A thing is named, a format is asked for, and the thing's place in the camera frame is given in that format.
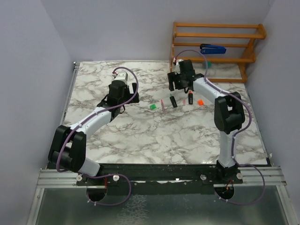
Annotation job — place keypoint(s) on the aluminium rail frame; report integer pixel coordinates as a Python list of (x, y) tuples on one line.
[(152, 145)]

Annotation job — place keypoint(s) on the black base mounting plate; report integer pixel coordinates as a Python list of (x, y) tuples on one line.
[(146, 179)]

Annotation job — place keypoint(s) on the orange black highlighter pen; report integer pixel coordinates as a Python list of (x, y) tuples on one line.
[(190, 97)]

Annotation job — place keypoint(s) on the pink pen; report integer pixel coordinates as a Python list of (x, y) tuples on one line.
[(163, 107)]

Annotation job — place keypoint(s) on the green black highlighter pen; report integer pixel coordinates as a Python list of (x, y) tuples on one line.
[(173, 101)]

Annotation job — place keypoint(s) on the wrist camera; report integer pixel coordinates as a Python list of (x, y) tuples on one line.
[(176, 65), (122, 76)]

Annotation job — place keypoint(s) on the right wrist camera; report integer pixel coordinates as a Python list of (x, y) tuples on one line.
[(176, 65)]

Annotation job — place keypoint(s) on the green pen cap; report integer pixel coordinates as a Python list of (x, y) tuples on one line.
[(153, 107)]

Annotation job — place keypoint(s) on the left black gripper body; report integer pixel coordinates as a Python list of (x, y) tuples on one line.
[(127, 96)]

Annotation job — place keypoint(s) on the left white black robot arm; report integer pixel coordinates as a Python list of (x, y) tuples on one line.
[(68, 148)]

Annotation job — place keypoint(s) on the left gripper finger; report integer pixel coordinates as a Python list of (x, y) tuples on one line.
[(103, 102), (135, 95)]

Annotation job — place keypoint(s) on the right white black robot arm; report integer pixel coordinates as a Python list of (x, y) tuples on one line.
[(228, 109)]

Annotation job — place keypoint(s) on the blue stapler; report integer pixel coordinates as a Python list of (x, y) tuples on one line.
[(212, 49)]

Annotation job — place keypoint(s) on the wooden shelf rack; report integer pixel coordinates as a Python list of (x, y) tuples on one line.
[(248, 55)]

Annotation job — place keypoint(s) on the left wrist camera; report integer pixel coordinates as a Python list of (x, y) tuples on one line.
[(122, 76)]

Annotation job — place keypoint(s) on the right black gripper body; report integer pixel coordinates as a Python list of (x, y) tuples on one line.
[(178, 81)]

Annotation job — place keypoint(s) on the orange pen cap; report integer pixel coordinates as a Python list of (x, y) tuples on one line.
[(200, 102)]

